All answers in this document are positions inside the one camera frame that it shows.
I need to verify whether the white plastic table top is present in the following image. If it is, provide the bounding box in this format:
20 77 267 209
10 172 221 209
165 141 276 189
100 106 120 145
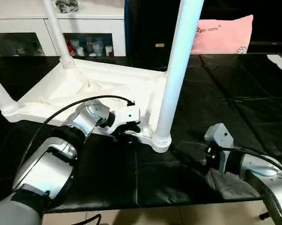
0 57 172 153

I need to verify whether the white plastic table leg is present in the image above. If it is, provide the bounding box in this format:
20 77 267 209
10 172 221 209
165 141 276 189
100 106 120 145
0 73 20 116
43 0 75 69
150 0 205 144

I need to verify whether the black work mat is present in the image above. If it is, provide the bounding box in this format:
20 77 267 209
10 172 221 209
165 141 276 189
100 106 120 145
0 52 282 212

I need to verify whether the red bottle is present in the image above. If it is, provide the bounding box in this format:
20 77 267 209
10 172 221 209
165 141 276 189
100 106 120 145
67 39 76 56

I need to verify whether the black cabinet with gold label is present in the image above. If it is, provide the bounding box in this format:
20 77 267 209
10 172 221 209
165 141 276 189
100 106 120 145
125 0 282 54

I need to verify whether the white glass-door cabinet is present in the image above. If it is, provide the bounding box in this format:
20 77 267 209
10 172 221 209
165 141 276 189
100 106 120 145
0 0 127 57

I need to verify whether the white flat board strip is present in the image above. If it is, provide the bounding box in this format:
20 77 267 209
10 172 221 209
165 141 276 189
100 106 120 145
267 55 282 78

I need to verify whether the pink pillow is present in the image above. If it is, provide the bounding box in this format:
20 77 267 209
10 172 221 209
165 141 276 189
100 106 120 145
190 15 254 55

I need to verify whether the dark patterned ornament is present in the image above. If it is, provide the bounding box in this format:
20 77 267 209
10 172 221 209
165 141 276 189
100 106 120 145
57 0 80 13

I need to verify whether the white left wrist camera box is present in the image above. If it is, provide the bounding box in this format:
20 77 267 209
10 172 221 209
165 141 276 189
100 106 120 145
114 107 141 134

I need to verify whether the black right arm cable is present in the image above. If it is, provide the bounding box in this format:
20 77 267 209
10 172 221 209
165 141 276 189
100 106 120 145
211 146 282 176

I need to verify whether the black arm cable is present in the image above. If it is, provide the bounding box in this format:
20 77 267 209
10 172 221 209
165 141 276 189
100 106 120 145
211 146 282 176
17 95 136 179

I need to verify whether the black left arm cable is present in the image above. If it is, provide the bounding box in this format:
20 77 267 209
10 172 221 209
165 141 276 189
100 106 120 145
17 95 136 179

